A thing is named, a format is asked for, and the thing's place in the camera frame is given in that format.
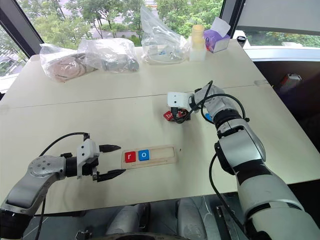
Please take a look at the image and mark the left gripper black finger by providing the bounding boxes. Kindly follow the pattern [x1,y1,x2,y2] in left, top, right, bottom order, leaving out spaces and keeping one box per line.
[98,144,121,153]
[96,169,127,183]

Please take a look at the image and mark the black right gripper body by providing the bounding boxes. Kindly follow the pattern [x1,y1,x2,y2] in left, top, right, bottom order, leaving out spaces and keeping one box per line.
[174,106,193,124]

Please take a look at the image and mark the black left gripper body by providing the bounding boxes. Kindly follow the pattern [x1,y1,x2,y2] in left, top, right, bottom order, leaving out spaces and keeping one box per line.
[81,154,101,183]

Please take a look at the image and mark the red letter b block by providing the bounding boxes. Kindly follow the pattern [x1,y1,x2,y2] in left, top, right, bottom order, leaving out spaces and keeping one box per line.
[163,111,176,123]

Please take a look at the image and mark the red letter r block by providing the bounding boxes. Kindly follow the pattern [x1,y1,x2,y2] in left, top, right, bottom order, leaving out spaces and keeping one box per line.
[123,150,137,164]

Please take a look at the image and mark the blue letter o block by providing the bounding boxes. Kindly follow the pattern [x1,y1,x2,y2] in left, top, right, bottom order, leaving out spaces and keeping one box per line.
[137,149,151,162]

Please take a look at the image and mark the wooden letter tray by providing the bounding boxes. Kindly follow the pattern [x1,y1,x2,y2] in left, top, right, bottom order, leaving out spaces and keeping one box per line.
[120,144,178,170]

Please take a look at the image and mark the dark grey rounded shape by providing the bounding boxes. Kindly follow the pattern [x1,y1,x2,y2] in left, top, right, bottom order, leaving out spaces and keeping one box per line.
[175,196,209,240]
[104,201,151,236]

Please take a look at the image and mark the yellow white plastic container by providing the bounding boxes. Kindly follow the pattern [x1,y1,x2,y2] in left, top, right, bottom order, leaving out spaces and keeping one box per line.
[188,24,208,63]

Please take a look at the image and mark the tall clear plastic bag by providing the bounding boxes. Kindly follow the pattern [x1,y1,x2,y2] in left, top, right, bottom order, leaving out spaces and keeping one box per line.
[139,3,191,66]

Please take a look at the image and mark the plastic bag with grey cylinder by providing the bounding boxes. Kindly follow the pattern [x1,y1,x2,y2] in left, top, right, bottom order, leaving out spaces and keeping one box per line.
[78,37,140,74]

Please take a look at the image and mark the purple white tissue box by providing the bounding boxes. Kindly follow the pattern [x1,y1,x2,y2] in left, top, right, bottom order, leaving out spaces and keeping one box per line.
[203,16,232,54]

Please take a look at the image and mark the plastic bag with pink discs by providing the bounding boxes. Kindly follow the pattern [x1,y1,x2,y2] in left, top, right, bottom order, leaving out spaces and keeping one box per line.
[39,42,101,84]

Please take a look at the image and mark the grey red device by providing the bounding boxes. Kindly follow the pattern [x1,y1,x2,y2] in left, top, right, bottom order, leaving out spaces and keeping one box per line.
[279,72,303,94]

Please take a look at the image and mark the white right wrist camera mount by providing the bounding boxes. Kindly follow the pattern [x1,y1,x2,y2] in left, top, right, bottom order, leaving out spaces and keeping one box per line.
[166,91,195,111]

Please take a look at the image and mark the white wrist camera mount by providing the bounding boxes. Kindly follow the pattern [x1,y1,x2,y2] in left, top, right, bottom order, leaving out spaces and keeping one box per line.
[76,139,100,180]
[166,91,195,111]

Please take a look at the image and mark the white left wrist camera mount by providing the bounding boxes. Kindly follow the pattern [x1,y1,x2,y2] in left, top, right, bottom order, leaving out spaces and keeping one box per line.
[76,139,100,180]

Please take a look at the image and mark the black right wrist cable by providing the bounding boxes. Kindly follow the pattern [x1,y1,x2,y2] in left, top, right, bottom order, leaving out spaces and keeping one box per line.
[187,80,251,123]

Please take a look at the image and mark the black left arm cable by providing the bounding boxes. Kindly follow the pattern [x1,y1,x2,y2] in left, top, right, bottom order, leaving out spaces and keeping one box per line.
[31,132,91,240]

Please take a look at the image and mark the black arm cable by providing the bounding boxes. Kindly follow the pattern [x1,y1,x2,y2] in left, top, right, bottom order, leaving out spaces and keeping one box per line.
[31,132,91,240]
[208,149,249,240]

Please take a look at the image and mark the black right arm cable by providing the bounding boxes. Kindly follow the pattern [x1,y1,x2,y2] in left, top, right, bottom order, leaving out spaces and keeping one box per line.
[208,149,249,240]

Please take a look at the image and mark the black window frame post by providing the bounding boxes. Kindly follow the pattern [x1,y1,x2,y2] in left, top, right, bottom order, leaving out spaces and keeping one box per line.
[0,0,45,59]
[220,0,248,40]

